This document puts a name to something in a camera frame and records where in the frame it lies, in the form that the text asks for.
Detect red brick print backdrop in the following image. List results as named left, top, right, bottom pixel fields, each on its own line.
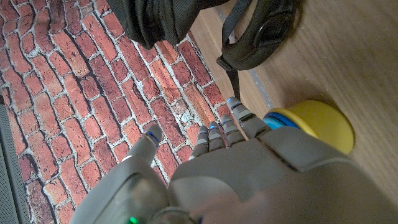
left=0, top=0, right=233, bottom=224

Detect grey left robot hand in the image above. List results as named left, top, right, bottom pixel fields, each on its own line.
left=70, top=96, right=398, bottom=224

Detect yellow blue stacked cups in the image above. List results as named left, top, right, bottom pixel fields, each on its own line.
left=262, top=100, right=355, bottom=155

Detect black backpack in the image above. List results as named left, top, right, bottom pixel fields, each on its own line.
left=107, top=0, right=301, bottom=100

